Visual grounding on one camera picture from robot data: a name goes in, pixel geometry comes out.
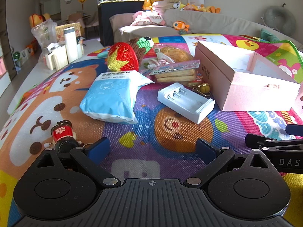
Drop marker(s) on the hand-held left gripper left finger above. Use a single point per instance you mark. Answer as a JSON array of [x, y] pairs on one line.
[[100, 147]]

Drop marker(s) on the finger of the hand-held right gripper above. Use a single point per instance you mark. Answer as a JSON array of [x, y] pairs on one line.
[[294, 129], [260, 141]]

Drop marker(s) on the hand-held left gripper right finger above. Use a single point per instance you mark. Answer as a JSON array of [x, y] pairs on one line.
[[206, 150]]

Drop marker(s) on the pink cardboard box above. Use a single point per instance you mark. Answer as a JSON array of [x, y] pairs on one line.
[[255, 94]]

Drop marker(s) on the cream and red toy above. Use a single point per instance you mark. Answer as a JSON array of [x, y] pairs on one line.
[[175, 76]]

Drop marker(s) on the pink sticker packet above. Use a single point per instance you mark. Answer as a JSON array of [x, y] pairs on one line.
[[175, 66]]

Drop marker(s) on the red woven pouch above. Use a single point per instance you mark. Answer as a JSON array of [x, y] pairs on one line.
[[123, 56]]

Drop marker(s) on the bread bun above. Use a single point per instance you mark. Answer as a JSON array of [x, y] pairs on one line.
[[177, 53]]

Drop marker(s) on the white battery holder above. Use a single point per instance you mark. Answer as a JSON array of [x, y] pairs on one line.
[[201, 113]]

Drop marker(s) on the red black wooden doll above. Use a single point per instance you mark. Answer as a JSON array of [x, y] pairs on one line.
[[62, 134]]

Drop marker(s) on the colourful cartoon play mat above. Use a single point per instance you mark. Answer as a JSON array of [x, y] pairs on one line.
[[142, 132]]

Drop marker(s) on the light blue cotton pad packet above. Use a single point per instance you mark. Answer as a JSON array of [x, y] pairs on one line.
[[109, 97]]

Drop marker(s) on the teal plastic toy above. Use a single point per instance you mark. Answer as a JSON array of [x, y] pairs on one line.
[[102, 55]]

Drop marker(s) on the teal plush toy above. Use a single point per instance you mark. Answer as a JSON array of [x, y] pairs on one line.
[[268, 35]]

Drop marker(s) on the white desktop holder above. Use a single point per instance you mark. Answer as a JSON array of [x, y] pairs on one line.
[[59, 56]]

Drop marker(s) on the white thermos bottle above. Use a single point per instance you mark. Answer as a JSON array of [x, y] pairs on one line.
[[71, 47]]

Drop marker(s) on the brown green crocheted toy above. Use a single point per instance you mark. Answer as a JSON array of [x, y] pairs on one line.
[[139, 49]]

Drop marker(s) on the grey neck pillow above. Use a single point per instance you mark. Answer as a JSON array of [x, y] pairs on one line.
[[268, 16]]

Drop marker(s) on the small green toy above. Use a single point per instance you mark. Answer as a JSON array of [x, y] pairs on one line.
[[182, 31]]

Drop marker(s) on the green floor toy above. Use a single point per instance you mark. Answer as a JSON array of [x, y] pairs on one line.
[[16, 55]]

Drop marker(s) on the wicker basket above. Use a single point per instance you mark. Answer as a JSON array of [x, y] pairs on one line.
[[71, 26]]

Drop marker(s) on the beige sofa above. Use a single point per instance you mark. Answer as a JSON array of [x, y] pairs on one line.
[[213, 23]]

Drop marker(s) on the orange fish plush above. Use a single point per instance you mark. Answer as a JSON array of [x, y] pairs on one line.
[[180, 25]]

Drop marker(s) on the clear plastic bag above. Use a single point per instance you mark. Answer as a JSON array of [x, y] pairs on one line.
[[43, 33]]

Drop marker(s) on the dining chair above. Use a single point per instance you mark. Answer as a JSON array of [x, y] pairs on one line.
[[77, 19]]

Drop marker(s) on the pink clothes pile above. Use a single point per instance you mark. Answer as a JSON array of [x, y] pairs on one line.
[[146, 19]]

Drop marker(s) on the orange plush toys row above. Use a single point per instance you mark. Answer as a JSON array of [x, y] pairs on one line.
[[206, 8]]

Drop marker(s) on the orange yellow plush toy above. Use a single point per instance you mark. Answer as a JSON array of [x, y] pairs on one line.
[[35, 20]]

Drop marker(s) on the white yellow duck plush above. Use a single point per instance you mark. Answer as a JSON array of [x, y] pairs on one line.
[[178, 5]]

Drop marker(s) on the beige pillow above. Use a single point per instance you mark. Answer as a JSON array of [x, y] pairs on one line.
[[163, 6]]

